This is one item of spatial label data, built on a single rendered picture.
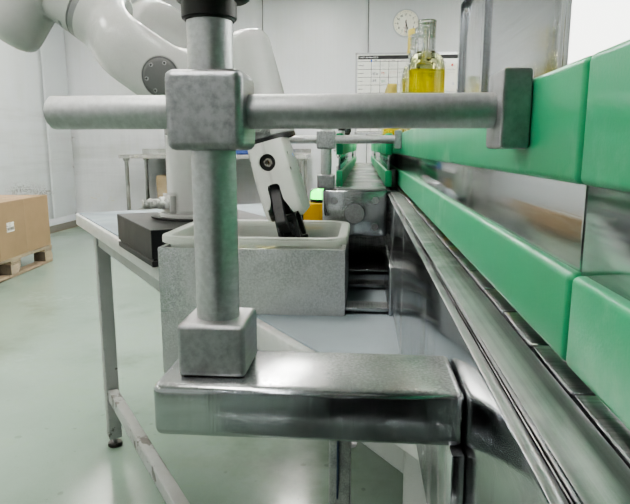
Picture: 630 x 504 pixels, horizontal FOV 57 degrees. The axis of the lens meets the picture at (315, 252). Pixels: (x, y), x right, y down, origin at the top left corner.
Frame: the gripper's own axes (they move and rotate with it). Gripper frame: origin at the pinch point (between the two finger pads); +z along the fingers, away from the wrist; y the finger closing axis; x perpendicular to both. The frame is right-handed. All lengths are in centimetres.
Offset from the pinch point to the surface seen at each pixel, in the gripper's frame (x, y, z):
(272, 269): 1.9, -9.8, -0.4
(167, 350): 17.1, -9.7, 6.1
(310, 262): -2.6, -9.8, -0.1
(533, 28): -37.3, 8.0, -20.3
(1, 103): 315, 476, -145
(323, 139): -6.5, 8.9, -13.7
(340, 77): -8, 608, -95
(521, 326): -15, -54, -4
